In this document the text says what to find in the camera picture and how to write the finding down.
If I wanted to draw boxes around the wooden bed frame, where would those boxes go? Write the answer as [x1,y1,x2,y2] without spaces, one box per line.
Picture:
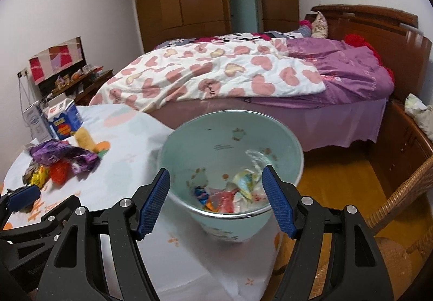
[310,5,433,198]

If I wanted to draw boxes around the red pink patchwork cloth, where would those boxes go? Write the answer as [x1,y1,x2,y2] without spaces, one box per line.
[29,36,83,85]

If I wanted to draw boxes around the heart print quilt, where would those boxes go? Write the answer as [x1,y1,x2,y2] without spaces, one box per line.
[88,38,326,112]

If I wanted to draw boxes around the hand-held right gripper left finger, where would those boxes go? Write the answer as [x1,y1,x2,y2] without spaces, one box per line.
[35,168,171,301]

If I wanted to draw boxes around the mauve bed sheet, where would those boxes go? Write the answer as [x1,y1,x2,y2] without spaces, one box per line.
[149,94,388,153]

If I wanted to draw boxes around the tall white carton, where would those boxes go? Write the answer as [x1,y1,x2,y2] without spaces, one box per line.
[23,102,56,141]

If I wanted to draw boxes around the pink transparent plastic bag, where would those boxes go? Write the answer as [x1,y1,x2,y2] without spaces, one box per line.
[210,191,237,214]

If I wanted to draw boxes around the orange-red plastic bag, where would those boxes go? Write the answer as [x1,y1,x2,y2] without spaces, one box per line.
[49,161,73,185]

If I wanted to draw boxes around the pink grey cloth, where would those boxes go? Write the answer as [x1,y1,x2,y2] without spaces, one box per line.
[298,18,313,38]

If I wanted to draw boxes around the fruit print tablecloth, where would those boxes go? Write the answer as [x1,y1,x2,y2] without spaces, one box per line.
[0,104,285,301]

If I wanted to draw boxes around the black television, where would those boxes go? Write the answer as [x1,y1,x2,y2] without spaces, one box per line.
[29,36,85,97]

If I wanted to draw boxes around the wicker chair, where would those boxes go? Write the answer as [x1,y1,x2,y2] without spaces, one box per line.
[365,155,433,301]

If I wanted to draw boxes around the clear plastic bag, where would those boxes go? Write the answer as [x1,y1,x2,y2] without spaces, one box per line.
[245,149,278,173]

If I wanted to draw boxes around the purple plastic bag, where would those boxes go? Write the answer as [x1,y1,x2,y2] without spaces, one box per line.
[29,139,101,174]

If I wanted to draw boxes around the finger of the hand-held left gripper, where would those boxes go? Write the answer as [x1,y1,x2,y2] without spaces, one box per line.
[0,185,42,215]
[0,195,82,247]

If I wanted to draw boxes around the yellow plastic bag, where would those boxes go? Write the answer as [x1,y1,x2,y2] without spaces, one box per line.
[23,166,51,187]

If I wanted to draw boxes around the brown wooden wardrobe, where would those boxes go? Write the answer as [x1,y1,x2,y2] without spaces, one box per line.
[116,0,300,54]

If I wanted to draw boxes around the light green waste bin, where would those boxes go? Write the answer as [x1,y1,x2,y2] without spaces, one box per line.
[158,111,305,244]

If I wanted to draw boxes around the white floral cloth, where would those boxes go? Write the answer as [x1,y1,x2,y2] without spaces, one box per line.
[404,93,433,139]

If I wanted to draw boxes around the black white blanket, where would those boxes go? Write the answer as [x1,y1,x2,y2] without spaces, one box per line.
[162,31,288,48]

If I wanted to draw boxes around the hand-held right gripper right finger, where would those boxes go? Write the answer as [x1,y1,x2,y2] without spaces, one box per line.
[261,166,395,301]

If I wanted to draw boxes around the purple bedcover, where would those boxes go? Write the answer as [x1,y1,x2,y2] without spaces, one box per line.
[284,38,396,99]

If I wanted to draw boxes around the blue wrapper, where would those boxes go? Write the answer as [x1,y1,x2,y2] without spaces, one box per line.
[194,186,212,202]

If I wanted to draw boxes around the dark wooden television cabinet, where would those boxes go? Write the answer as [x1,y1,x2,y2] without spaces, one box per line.
[41,69,114,107]

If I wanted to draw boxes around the floral pillow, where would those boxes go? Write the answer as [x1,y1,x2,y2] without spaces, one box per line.
[310,12,329,38]

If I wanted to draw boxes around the blue white carton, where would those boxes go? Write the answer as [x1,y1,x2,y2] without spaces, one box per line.
[44,97,83,140]

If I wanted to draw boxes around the row of small ornaments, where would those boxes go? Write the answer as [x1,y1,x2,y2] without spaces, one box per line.
[54,64,104,88]

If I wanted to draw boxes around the orange white snack packet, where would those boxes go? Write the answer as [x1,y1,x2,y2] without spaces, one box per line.
[202,199,222,213]

